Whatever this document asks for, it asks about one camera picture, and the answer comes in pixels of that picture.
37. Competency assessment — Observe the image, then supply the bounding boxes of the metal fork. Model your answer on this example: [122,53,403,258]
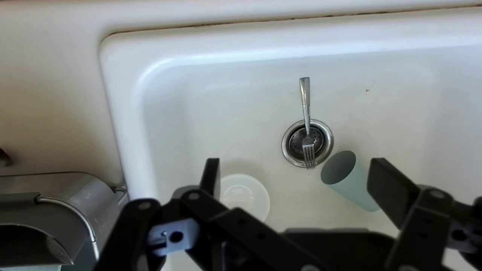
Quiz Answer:
[299,76,320,171]

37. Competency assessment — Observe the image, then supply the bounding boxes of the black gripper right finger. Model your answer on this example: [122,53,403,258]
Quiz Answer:
[366,157,482,271]

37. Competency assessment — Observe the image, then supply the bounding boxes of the white ceramic sink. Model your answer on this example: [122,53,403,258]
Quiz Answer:
[98,7,482,271]

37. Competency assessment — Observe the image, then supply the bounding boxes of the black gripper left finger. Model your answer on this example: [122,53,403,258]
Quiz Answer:
[95,157,323,271]

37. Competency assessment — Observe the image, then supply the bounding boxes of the teal plastic cup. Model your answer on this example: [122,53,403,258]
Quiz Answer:
[320,150,382,215]

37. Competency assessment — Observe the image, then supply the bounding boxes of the metal sink drain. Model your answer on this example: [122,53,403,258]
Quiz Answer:
[281,118,336,171]

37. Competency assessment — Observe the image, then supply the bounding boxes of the grey dish rack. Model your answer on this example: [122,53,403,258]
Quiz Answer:
[0,172,130,271]

